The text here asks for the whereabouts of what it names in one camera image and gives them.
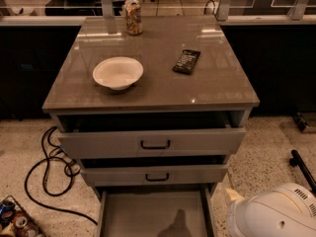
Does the black floor cable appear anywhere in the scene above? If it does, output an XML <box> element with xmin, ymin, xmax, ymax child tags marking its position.
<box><xmin>24</xmin><ymin>125</ymin><xmax>99</xmax><ymax>226</ymax></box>

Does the grey bottom drawer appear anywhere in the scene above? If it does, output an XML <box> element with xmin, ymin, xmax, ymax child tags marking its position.
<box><xmin>95</xmin><ymin>189</ymin><xmax>217</xmax><ymax>237</ymax></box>

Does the grey drawer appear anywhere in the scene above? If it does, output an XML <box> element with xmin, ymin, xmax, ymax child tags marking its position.
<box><xmin>95</xmin><ymin>189</ymin><xmax>217</xmax><ymax>237</ymax></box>
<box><xmin>81</xmin><ymin>156</ymin><xmax>227</xmax><ymax>187</ymax></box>
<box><xmin>58</xmin><ymin>126</ymin><xmax>246</xmax><ymax>159</ymax></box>

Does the white bowl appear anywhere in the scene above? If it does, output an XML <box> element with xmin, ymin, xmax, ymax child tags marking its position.
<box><xmin>93</xmin><ymin>57</ymin><xmax>143</xmax><ymax>90</ymax></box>

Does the grey drawer cabinet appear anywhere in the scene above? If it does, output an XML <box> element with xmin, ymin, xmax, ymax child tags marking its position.
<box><xmin>41</xmin><ymin>15</ymin><xmax>261</xmax><ymax>237</ymax></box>

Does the yellow soda can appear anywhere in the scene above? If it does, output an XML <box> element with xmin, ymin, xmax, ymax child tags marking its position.
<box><xmin>124</xmin><ymin>0</ymin><xmax>142</xmax><ymax>36</ymax></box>

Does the dark floor bracket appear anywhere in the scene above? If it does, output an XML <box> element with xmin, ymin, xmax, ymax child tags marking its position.
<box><xmin>293</xmin><ymin>113</ymin><xmax>316</xmax><ymax>133</ymax></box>

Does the black snack bar packet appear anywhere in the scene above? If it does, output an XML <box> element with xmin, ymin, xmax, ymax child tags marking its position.
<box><xmin>173</xmin><ymin>49</ymin><xmax>200</xmax><ymax>75</ymax></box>

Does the grey middle drawer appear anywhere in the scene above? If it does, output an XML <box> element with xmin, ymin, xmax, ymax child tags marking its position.
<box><xmin>81</xmin><ymin>156</ymin><xmax>227</xmax><ymax>187</ymax></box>

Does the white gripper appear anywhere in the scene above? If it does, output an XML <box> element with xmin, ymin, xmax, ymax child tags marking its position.
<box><xmin>226</xmin><ymin>183</ymin><xmax>316</xmax><ymax>237</ymax></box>

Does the black pole on floor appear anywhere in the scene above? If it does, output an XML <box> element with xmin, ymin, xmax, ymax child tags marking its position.
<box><xmin>289</xmin><ymin>150</ymin><xmax>316</xmax><ymax>196</ymax></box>

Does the grey top drawer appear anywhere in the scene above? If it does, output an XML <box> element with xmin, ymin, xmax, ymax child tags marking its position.
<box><xmin>58</xmin><ymin>126</ymin><xmax>246</xmax><ymax>159</ymax></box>

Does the person in dark clothes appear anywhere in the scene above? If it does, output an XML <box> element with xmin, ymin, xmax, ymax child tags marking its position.
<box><xmin>44</xmin><ymin>0</ymin><xmax>103</xmax><ymax>16</ymax></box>

